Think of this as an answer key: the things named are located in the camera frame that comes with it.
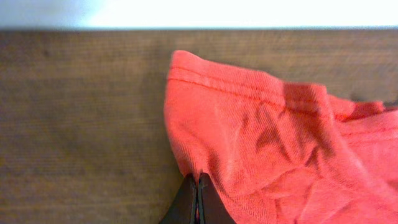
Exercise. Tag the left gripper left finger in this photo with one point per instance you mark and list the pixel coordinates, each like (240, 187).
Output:
(184, 206)

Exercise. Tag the red printed soccer t-shirt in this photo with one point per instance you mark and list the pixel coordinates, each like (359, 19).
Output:
(280, 152)

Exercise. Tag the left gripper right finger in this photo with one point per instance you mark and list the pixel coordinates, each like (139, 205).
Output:
(211, 209)

